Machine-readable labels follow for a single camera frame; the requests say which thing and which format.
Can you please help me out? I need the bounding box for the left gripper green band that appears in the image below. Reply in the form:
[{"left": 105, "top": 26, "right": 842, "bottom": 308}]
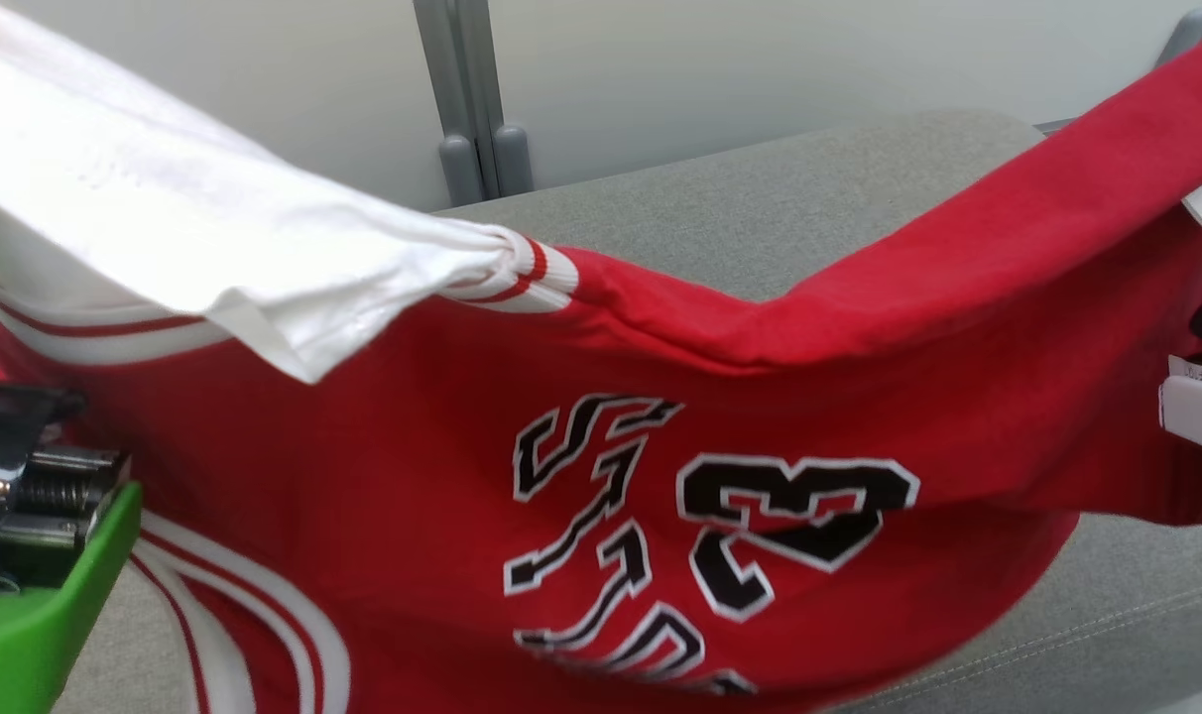
[{"left": 0, "top": 382, "right": 144, "bottom": 714}]

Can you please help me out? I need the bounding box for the grey partition post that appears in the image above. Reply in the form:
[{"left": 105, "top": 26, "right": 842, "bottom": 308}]
[{"left": 413, "top": 0, "right": 536, "bottom": 207}]

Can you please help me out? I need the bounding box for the red basketball jersey black lettering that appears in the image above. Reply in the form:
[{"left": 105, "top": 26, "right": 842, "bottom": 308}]
[{"left": 0, "top": 0, "right": 1202, "bottom": 714}]

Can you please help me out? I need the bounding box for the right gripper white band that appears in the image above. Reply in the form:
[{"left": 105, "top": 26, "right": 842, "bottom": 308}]
[{"left": 1159, "top": 296, "right": 1202, "bottom": 457}]

